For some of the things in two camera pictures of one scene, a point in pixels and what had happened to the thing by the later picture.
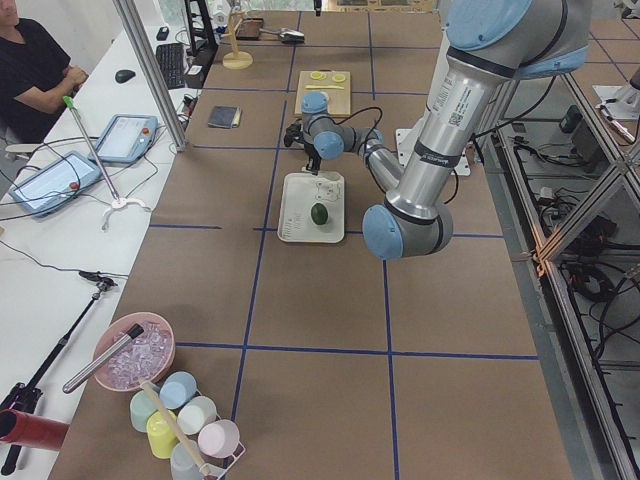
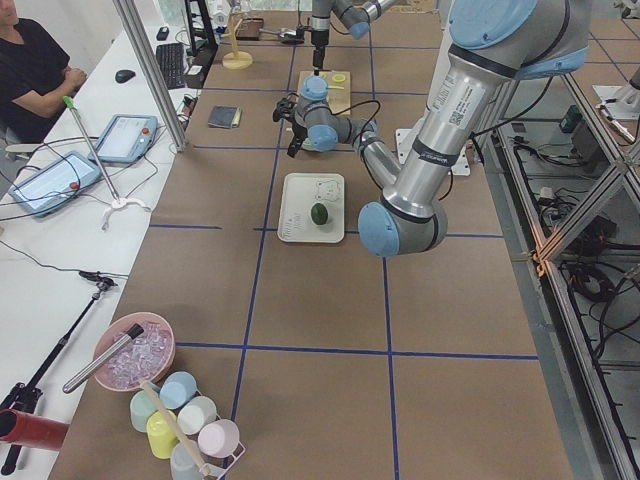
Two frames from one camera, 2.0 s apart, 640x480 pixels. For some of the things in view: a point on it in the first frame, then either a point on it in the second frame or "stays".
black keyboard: x=171 y=60 stays
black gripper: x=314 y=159 to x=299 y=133
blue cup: x=177 y=389 stays
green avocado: x=319 y=214 stays
